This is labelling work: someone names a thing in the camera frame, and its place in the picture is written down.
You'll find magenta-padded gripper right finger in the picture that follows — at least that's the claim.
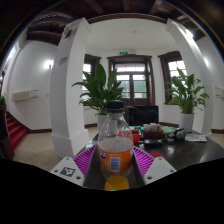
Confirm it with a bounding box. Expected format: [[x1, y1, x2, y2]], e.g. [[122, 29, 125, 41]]
[[132, 145, 177, 188]]

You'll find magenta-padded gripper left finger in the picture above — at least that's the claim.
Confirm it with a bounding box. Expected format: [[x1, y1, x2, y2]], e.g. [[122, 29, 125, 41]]
[[50, 144, 101, 189]]

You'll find orange drink plastic bottle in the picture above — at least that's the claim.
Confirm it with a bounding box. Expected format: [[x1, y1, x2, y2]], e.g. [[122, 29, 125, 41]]
[[97, 99, 135, 192]]

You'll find flat round red coaster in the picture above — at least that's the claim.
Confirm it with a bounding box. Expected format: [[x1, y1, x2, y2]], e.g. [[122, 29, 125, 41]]
[[149, 151, 166, 159]]

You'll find flat black wallet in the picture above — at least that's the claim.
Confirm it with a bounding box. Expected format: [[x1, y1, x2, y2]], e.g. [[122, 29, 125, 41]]
[[143, 138, 163, 145]]

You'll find green book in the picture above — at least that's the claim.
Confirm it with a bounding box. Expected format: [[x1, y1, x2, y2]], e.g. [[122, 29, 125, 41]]
[[159, 125, 176, 135]]

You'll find printed magazine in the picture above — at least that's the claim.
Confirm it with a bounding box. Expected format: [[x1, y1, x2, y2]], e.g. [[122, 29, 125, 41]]
[[184, 133, 208, 143]]

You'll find black chair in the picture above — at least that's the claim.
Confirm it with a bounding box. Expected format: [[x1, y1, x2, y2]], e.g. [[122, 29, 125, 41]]
[[129, 105, 160, 127]]

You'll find red carpeted staircase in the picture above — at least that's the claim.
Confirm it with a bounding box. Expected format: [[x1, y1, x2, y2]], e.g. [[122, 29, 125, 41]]
[[5, 111, 28, 151]]

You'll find large-leaf plant in white pot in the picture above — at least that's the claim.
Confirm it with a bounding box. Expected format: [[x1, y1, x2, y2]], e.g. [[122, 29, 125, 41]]
[[71, 63, 129, 133], [165, 68, 211, 133]]

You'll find dark wooden double door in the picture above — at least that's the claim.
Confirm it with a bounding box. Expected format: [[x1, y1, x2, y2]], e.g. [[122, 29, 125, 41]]
[[107, 54, 156, 107]]

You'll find dark-framed window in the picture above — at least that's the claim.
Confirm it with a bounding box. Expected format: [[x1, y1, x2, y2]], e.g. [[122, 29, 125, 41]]
[[158, 50, 188, 104], [83, 54, 101, 84]]

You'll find purple pillar sign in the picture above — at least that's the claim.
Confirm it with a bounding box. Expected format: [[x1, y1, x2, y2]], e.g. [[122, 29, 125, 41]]
[[54, 56, 69, 68]]

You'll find white wall radiator cover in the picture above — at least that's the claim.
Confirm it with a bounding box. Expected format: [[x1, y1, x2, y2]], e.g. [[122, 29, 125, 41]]
[[12, 89, 39, 102], [214, 86, 224, 98]]

